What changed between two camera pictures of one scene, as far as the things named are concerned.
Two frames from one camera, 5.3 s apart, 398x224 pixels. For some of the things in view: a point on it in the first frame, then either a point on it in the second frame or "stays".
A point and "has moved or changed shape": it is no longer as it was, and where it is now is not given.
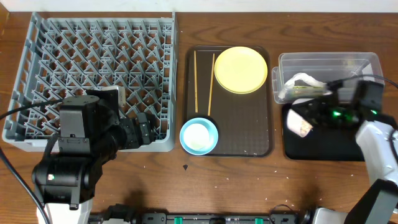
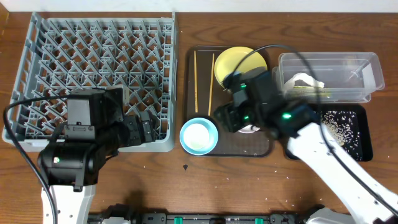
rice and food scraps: (305, 128) has moved or changed shape
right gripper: (312, 111) to (224, 115)
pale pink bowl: (296, 124) has moved or changed shape
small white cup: (196, 136) stays
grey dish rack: (69, 53) stays
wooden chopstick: (196, 81) stays
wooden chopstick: (211, 85) stays
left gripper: (142, 130) stays
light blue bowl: (201, 121) stays
